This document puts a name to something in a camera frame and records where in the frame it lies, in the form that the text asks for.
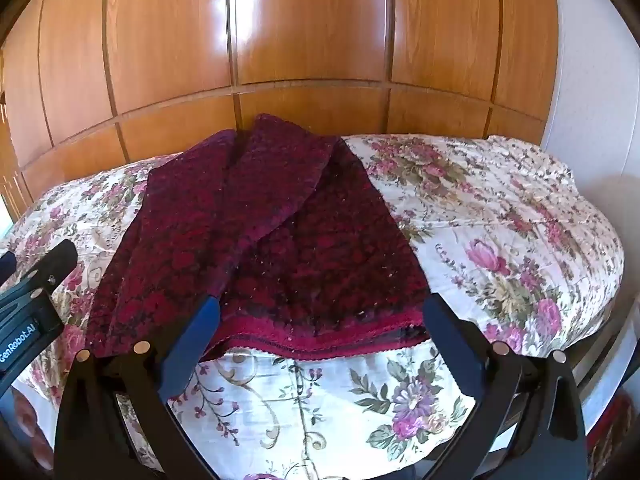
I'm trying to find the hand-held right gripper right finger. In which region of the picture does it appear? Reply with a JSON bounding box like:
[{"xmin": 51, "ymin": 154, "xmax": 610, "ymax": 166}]
[{"xmin": 421, "ymin": 291, "xmax": 589, "ymax": 480}]

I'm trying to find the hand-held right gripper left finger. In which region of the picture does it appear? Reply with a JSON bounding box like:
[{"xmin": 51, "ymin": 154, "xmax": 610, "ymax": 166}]
[{"xmin": 54, "ymin": 296, "xmax": 222, "ymax": 480}]

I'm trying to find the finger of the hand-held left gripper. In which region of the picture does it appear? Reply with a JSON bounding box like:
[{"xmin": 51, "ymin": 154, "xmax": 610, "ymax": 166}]
[{"xmin": 0, "ymin": 239, "xmax": 79, "ymax": 302}]

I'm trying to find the dark red knit garment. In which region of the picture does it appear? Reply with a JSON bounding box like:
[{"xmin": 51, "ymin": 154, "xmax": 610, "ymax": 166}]
[{"xmin": 82, "ymin": 113, "xmax": 432, "ymax": 361}]

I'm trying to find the window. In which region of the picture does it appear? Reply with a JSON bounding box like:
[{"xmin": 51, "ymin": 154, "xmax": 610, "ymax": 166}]
[{"xmin": 0, "ymin": 45, "xmax": 17, "ymax": 241}]

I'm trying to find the floral bedsheet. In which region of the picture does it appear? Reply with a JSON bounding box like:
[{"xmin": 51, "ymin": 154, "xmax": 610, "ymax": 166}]
[{"xmin": 0, "ymin": 132, "xmax": 627, "ymax": 480}]

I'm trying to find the red patterned cloth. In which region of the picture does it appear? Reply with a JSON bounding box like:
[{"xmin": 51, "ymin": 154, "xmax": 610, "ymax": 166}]
[{"xmin": 584, "ymin": 392, "xmax": 640, "ymax": 480}]

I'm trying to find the wooden wardrobe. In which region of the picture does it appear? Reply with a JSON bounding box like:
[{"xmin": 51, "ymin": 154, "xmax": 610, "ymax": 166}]
[{"xmin": 0, "ymin": 0, "xmax": 561, "ymax": 207}]

